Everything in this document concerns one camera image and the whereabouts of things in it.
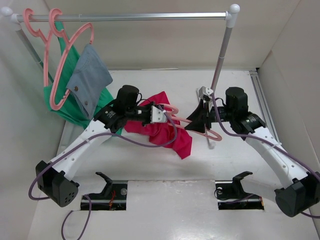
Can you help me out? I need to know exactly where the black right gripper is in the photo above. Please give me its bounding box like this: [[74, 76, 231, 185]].
[[184, 97, 235, 133]]

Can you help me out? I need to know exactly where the red t shirt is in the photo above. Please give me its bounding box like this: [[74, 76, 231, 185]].
[[124, 91, 193, 159]]

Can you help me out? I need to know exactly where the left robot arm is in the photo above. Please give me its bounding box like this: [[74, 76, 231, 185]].
[[35, 85, 155, 208]]

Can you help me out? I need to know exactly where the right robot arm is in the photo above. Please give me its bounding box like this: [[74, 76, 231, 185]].
[[186, 86, 320, 218]]

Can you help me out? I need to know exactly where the green t shirt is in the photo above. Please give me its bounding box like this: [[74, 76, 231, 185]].
[[43, 22, 114, 129]]

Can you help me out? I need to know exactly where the pink hanger with clothes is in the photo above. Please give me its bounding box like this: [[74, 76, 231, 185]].
[[49, 8, 94, 111]]

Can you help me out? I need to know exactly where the blue denim garment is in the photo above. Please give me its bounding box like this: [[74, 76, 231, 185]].
[[66, 43, 113, 119]]

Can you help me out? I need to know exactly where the metal clothes rack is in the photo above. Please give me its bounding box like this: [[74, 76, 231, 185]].
[[0, 4, 241, 91]]

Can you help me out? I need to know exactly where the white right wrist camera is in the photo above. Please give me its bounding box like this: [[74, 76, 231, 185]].
[[197, 86, 214, 102]]

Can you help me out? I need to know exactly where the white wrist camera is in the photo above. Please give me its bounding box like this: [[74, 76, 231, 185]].
[[150, 105, 167, 124], [197, 86, 214, 102]]

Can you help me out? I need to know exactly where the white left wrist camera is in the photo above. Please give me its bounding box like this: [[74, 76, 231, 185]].
[[150, 105, 167, 124]]

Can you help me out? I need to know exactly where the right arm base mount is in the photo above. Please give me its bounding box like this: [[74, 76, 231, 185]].
[[214, 171, 265, 211]]

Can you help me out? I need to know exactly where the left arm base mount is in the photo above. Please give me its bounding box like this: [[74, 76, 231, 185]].
[[85, 172, 128, 211]]

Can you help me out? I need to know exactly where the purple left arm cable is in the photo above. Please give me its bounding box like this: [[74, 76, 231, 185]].
[[27, 106, 178, 240]]

